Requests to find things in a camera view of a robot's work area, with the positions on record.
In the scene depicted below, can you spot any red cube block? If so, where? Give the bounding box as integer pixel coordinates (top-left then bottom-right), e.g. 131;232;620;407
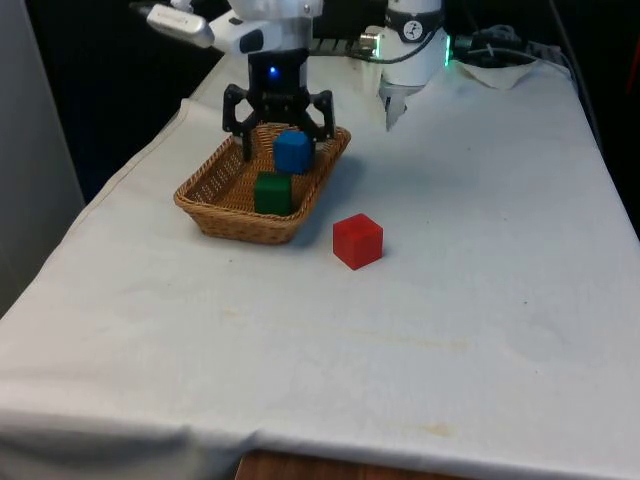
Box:
332;212;385;271

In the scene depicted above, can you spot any green cube block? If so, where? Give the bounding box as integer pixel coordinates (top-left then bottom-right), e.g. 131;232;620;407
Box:
253;172;293;217

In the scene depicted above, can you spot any blue cube block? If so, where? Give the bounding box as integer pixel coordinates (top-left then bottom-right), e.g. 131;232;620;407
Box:
272;130;314;175

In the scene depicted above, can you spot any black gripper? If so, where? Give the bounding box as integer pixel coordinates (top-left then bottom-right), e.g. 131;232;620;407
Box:
221;48;336;162

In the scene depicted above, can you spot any wicker basket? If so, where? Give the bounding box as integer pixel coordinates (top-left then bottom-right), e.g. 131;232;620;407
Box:
173;121;352;246

